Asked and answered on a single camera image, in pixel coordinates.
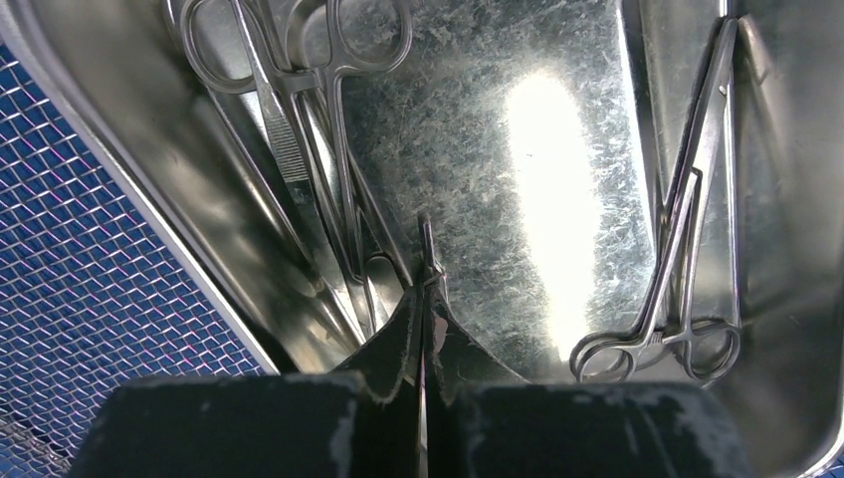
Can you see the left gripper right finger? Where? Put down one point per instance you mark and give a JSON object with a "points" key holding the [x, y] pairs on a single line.
{"points": [[483, 421]]}

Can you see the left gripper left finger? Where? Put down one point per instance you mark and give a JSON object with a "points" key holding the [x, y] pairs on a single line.
{"points": [[359, 420]]}

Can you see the steel curved hemostat clamp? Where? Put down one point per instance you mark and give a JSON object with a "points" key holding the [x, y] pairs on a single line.
{"points": [[706, 347]]}

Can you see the stainless steel instrument tray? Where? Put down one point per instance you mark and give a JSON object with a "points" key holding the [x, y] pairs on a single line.
{"points": [[146, 228]]}

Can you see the blue surgical drape cloth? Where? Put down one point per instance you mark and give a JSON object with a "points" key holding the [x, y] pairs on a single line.
{"points": [[79, 264]]}

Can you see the steel scalpel handle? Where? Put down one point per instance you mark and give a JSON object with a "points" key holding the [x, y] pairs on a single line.
{"points": [[290, 158]]}

